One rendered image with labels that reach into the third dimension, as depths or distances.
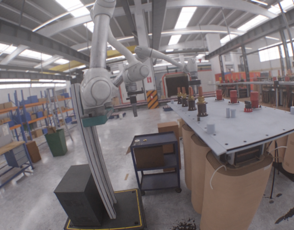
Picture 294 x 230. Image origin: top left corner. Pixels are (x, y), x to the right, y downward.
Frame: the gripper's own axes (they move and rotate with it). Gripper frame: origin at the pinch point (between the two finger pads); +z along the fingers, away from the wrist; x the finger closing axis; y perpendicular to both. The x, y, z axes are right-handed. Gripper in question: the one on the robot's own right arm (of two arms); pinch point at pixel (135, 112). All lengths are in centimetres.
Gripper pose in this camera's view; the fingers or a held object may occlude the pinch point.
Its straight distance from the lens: 112.9
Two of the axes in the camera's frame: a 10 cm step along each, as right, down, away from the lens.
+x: 1.4, 1.6, -9.8
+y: -9.8, 1.6, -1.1
